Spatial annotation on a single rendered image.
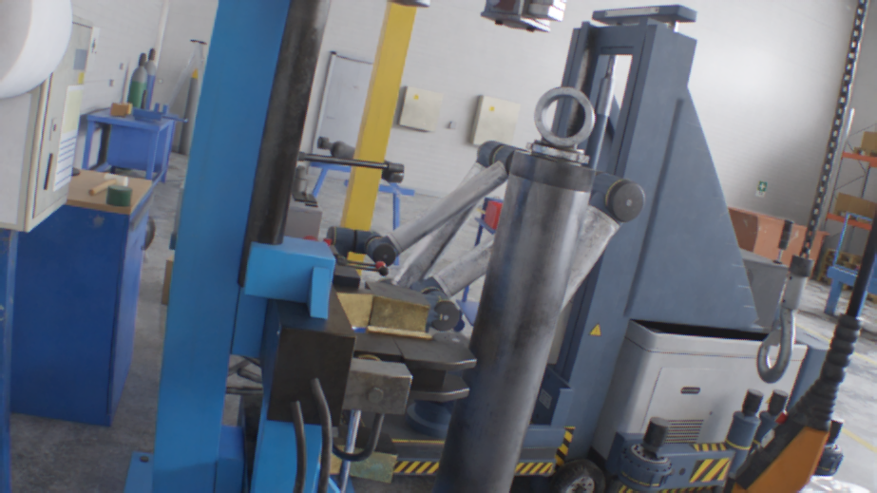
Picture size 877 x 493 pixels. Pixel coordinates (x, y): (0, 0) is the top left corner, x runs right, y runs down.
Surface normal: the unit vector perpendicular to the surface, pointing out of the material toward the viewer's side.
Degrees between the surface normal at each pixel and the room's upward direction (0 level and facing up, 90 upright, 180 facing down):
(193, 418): 90
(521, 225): 90
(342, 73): 90
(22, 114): 90
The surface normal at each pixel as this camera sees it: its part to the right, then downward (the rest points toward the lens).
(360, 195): 0.26, 0.22
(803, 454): -0.48, 0.05
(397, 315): 0.01, 0.18
